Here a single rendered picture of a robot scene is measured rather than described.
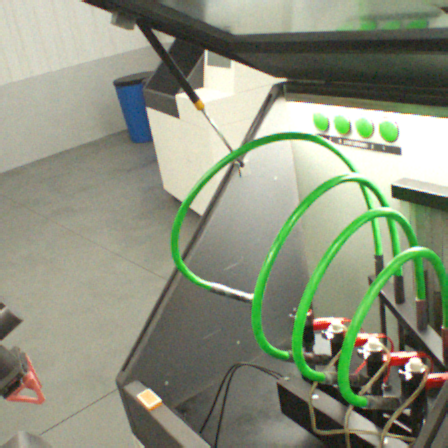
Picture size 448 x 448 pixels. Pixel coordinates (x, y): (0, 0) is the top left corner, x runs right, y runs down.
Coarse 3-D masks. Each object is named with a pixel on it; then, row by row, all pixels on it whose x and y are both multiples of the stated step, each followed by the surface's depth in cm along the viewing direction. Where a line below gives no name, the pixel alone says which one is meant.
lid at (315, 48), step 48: (96, 0) 105; (144, 0) 98; (192, 0) 90; (240, 0) 84; (288, 0) 78; (336, 0) 73; (384, 0) 68; (432, 0) 54; (240, 48) 112; (288, 48) 101; (336, 48) 92; (384, 48) 85; (432, 48) 78
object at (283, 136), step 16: (256, 144) 97; (320, 144) 100; (224, 160) 97; (352, 160) 102; (208, 176) 97; (192, 192) 97; (368, 192) 105; (368, 208) 107; (176, 224) 99; (176, 240) 100; (176, 256) 101; (208, 288) 104
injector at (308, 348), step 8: (296, 312) 103; (312, 320) 102; (304, 328) 102; (312, 328) 103; (304, 336) 103; (312, 336) 103; (304, 344) 103; (312, 344) 104; (312, 352) 105; (312, 368) 106
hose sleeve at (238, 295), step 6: (210, 288) 104; (216, 288) 104; (222, 288) 105; (228, 288) 106; (222, 294) 105; (228, 294) 105; (234, 294) 106; (240, 294) 106; (246, 294) 107; (240, 300) 107; (246, 300) 107
